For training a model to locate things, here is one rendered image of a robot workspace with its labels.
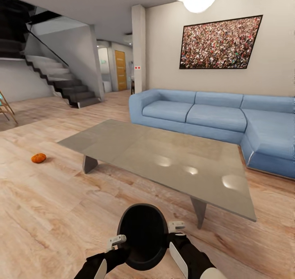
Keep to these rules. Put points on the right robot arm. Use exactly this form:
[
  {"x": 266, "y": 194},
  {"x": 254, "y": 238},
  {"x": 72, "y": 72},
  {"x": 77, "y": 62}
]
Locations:
[{"x": 193, "y": 263}]

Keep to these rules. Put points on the sofa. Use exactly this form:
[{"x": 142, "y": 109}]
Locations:
[{"x": 263, "y": 126}]

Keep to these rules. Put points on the cauldron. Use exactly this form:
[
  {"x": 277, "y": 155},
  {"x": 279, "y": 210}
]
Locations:
[{"x": 142, "y": 225}]

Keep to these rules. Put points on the coffee table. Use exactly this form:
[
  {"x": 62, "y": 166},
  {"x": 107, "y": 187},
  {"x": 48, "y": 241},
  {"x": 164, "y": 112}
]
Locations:
[{"x": 208, "y": 171}]

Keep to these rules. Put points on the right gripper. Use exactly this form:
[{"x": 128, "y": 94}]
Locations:
[{"x": 165, "y": 239}]

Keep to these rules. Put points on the pumpkin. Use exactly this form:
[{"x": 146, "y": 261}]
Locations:
[{"x": 38, "y": 158}]

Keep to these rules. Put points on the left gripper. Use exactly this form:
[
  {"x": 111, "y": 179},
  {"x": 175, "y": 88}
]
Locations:
[{"x": 119, "y": 256}]

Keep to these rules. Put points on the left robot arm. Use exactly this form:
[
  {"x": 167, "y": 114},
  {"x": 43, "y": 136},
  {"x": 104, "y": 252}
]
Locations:
[{"x": 98, "y": 265}]

